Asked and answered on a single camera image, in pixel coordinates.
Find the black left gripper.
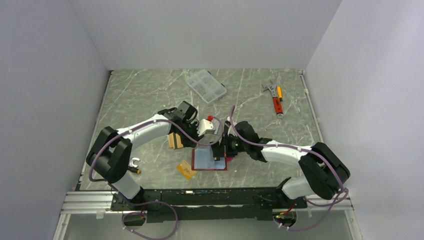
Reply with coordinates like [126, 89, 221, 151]
[175, 121, 205, 149]

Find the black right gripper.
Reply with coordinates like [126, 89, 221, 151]
[213, 133, 249, 158]

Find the gold credit card stack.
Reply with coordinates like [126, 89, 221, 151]
[167, 133, 184, 149]

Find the red leather card holder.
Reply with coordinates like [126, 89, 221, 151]
[191, 147, 233, 171]

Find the single gold credit card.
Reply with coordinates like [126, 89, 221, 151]
[176, 160, 197, 181]

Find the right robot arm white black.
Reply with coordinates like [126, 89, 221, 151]
[211, 121, 351, 208]

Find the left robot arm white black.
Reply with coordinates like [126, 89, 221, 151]
[86, 101, 201, 210]

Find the clear plastic screw box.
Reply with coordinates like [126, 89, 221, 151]
[186, 69, 227, 104]

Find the black yellow screwdriver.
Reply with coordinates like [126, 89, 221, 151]
[128, 167, 141, 175]

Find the red adjustable wrench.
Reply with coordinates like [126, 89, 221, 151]
[262, 80, 284, 119]

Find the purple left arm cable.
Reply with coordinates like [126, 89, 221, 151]
[88, 115, 225, 182]

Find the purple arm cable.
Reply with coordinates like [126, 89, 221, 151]
[88, 115, 225, 182]
[228, 105, 349, 232]

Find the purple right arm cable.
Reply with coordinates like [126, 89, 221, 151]
[228, 105, 349, 232]

